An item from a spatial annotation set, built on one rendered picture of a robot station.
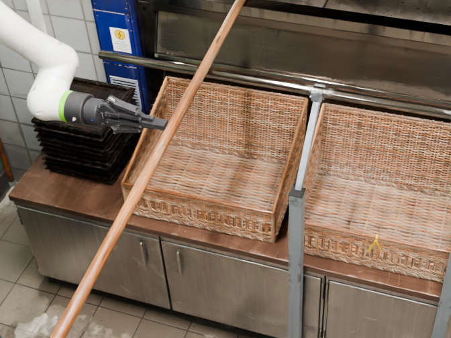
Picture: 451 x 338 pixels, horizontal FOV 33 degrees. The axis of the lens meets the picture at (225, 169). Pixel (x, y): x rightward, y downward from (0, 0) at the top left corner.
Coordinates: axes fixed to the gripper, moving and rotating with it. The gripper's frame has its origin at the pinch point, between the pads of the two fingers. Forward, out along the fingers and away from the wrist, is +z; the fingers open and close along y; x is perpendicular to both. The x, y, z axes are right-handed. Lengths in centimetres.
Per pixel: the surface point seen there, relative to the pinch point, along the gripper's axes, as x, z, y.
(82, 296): 60, 8, 0
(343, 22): -67, 38, 3
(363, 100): -29, 53, 3
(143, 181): 22.4, 6.8, -0.2
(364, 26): -67, 45, 3
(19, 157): -66, -112, 102
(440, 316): -7, 86, 65
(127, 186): -16, -23, 47
